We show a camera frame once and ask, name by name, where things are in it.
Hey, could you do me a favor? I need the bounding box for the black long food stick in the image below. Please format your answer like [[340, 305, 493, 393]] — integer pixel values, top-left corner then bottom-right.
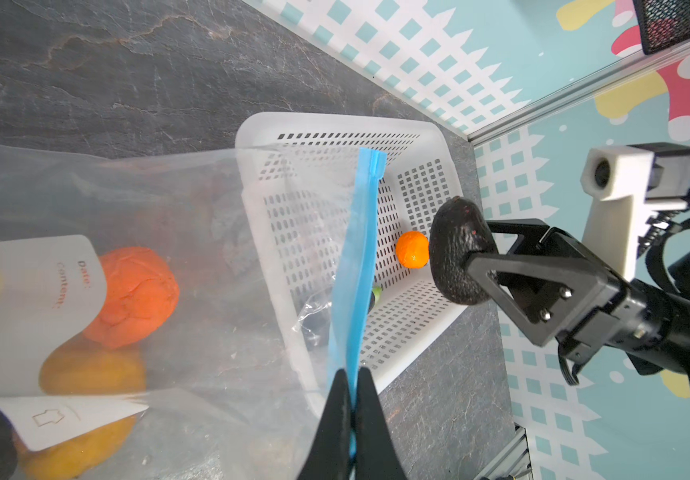
[[302, 286, 383, 343]]

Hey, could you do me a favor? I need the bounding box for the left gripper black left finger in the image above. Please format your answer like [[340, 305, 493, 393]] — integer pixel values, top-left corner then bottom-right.
[[297, 369, 352, 480]]

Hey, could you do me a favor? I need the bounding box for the clear zip top bag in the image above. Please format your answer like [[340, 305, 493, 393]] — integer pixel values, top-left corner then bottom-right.
[[0, 143, 387, 479]]

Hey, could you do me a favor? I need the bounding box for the black wire wall basket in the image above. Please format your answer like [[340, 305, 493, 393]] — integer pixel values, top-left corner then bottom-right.
[[633, 0, 690, 55]]

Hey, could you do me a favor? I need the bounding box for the white plastic basket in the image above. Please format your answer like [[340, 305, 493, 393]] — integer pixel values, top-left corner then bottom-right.
[[235, 112, 461, 412]]

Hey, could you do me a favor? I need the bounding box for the yellow food piece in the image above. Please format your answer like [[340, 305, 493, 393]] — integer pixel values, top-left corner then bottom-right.
[[14, 335, 147, 479]]

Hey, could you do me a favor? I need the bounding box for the orange tangerine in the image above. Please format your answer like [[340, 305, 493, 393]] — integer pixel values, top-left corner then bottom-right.
[[83, 247, 180, 349], [395, 231, 429, 269]]

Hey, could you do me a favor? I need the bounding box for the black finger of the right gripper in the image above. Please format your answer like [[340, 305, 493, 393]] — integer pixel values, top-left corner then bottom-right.
[[487, 219, 551, 252], [466, 253, 612, 346]]

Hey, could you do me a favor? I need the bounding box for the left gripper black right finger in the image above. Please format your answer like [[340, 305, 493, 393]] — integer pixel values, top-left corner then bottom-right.
[[353, 367, 407, 480]]

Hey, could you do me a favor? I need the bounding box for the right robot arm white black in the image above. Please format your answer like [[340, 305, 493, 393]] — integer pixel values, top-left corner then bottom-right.
[[458, 218, 690, 388]]

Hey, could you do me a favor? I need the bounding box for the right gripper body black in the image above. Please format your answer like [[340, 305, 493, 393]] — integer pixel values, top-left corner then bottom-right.
[[539, 228, 689, 384]]

